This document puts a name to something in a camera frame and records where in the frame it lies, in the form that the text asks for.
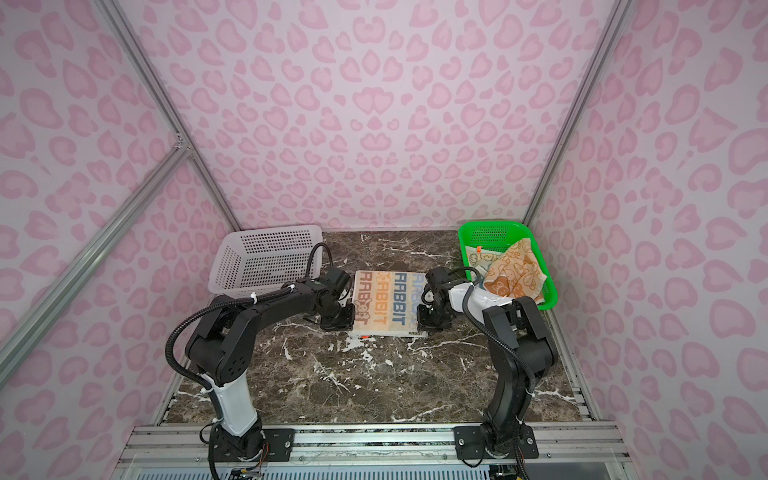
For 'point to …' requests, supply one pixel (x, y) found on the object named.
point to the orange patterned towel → (510, 274)
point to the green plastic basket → (488, 234)
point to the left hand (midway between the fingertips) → (356, 322)
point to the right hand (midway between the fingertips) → (422, 324)
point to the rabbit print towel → (386, 303)
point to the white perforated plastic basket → (250, 260)
